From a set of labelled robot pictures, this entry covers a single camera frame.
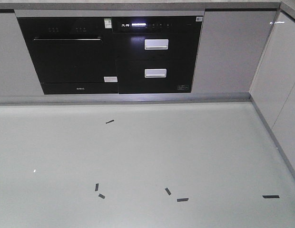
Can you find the black drawer sterilizer cabinet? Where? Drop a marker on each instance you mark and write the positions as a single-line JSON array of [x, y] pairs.
[[183, 33]]

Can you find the black built-in dishwasher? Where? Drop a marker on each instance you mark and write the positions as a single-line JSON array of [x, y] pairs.
[[71, 55]]

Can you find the lower silver drawer handle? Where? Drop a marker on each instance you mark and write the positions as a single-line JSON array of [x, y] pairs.
[[155, 73]]

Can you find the silver drawer handle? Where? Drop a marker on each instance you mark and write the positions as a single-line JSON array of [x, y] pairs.
[[155, 73], [156, 44]]

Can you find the upper silver drawer handle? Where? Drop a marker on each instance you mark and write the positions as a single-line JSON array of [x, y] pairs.
[[156, 44]]

